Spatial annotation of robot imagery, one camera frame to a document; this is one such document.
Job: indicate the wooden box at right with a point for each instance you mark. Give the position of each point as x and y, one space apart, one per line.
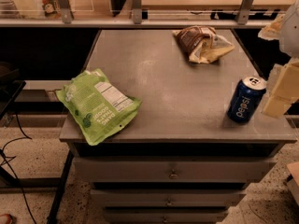
293 180

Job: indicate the blue pepsi can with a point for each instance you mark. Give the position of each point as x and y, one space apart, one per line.
248 94

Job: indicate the top drawer with knob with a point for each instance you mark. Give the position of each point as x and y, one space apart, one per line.
173 169

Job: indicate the metal railing with posts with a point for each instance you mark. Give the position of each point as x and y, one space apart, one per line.
142 13

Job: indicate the orange printed package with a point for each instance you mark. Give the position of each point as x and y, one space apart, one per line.
51 8

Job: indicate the green chip bag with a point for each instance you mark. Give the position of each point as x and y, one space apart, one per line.
99 109

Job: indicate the brown chip bag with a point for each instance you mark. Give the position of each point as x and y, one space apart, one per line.
202 44

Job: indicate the grey drawer cabinet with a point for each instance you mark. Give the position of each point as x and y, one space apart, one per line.
183 110

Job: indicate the drawer with knob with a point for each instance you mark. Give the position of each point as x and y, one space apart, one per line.
167 197
173 169
165 216

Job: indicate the bottom drawer with knob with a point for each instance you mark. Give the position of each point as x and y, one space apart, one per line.
165 216

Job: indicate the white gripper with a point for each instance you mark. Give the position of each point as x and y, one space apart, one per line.
290 32

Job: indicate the middle drawer with knob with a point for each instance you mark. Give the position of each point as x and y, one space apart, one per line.
167 197

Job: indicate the red object on floor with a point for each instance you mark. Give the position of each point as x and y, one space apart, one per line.
6 219

